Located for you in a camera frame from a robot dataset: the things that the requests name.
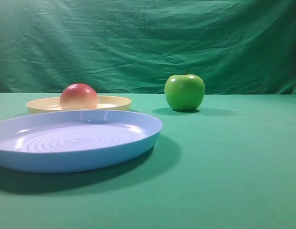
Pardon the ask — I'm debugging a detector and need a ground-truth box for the red yellow round bread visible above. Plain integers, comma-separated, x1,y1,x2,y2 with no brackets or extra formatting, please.
59,83,98,110

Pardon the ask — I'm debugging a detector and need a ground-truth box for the blue plastic plate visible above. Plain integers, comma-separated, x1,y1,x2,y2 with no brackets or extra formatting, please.
0,110,163,173

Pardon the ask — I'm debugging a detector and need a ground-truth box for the yellow plastic plate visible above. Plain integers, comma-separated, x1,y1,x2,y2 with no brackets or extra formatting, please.
26,95,132,114

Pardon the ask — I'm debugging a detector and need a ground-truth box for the green apple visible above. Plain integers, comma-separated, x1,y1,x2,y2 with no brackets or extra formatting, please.
164,72,205,112

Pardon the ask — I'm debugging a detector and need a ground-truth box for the green table cloth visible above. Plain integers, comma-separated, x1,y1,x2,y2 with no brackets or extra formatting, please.
0,94,296,229

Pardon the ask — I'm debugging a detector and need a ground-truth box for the green backdrop cloth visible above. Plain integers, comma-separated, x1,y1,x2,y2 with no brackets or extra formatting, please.
0,0,296,94

